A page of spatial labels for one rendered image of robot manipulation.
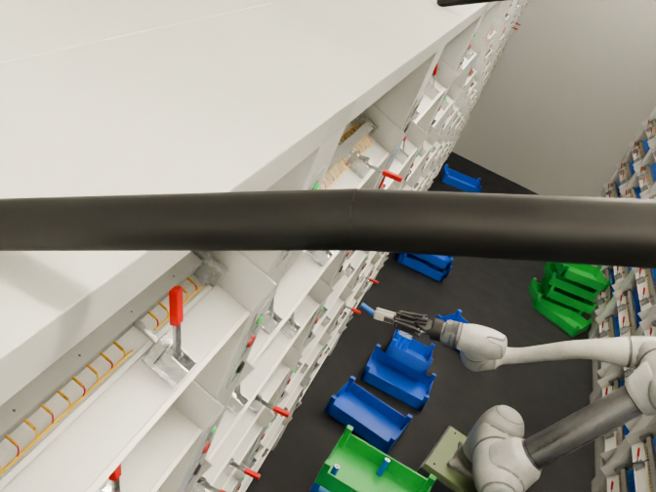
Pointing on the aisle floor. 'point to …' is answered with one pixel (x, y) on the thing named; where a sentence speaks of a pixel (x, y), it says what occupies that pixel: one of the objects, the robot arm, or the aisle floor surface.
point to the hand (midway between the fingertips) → (385, 315)
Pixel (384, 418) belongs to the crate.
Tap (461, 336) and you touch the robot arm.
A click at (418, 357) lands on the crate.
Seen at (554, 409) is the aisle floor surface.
